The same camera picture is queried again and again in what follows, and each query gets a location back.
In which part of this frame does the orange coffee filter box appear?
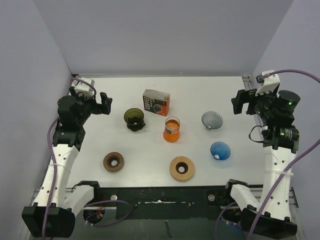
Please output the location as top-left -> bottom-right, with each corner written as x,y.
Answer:
142,89 -> 171,116

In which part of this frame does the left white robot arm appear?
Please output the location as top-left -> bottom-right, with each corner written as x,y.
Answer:
22,91 -> 112,239

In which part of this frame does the dark wooden ring holder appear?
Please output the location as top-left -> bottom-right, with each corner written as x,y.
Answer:
103,152 -> 125,173

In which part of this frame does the light wooden ring holder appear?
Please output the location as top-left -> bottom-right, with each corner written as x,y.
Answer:
169,156 -> 196,182

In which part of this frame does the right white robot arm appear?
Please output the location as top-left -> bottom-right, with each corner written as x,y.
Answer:
222,89 -> 301,240

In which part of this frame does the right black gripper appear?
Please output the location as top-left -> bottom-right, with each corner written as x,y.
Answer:
232,86 -> 278,121

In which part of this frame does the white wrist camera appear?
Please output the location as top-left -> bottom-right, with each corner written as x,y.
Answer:
255,70 -> 280,96
71,77 -> 95,97

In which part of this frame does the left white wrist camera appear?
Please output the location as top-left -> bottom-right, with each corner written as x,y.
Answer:
71,77 -> 95,97

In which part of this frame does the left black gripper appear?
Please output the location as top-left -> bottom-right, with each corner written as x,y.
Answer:
70,86 -> 111,126

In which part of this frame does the dark green glass dripper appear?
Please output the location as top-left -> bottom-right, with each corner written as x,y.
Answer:
123,108 -> 146,132

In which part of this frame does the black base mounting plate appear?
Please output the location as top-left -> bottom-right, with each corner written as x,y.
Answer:
90,185 -> 234,220

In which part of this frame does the orange glass carafe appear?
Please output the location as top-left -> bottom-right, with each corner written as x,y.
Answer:
163,116 -> 180,143

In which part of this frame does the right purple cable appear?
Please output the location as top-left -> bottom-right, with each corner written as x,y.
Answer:
215,68 -> 320,240

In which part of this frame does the grey glass dripper cone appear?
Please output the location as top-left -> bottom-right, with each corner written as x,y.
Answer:
201,111 -> 223,131

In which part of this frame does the blue glass dripper cone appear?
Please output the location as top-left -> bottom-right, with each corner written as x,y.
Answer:
210,141 -> 231,161

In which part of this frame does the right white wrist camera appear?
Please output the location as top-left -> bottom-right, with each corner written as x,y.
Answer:
255,70 -> 280,96

